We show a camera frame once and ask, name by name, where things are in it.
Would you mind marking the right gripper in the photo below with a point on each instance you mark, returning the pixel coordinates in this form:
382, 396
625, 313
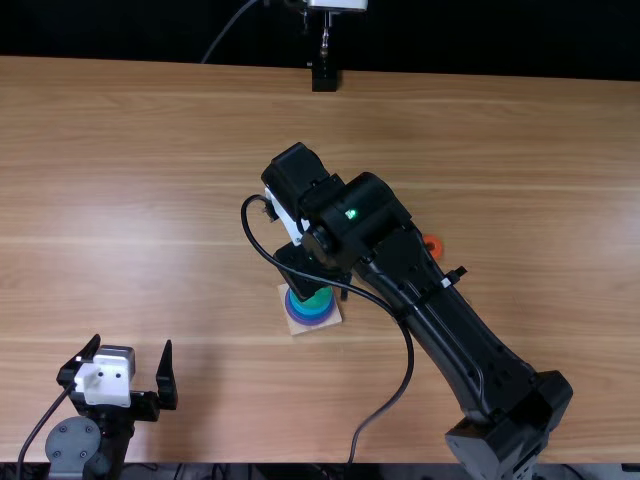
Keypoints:
295, 260

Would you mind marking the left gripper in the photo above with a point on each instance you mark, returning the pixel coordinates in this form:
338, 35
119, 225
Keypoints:
145, 407

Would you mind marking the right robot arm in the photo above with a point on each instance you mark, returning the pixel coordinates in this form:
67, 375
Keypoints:
450, 320

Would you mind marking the wooden peg base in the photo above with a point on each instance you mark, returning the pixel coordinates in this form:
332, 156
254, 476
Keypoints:
330, 325

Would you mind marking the black clamp stand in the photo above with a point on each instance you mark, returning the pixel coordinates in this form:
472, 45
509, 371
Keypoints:
325, 80

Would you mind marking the silver mounted box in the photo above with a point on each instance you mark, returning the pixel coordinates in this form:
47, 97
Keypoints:
337, 4

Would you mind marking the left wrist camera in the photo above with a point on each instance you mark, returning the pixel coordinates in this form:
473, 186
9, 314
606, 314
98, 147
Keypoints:
107, 377

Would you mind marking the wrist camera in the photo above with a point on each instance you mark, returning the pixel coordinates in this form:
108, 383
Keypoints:
107, 377
285, 215

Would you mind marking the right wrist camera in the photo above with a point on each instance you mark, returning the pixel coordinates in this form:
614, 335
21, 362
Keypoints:
285, 215

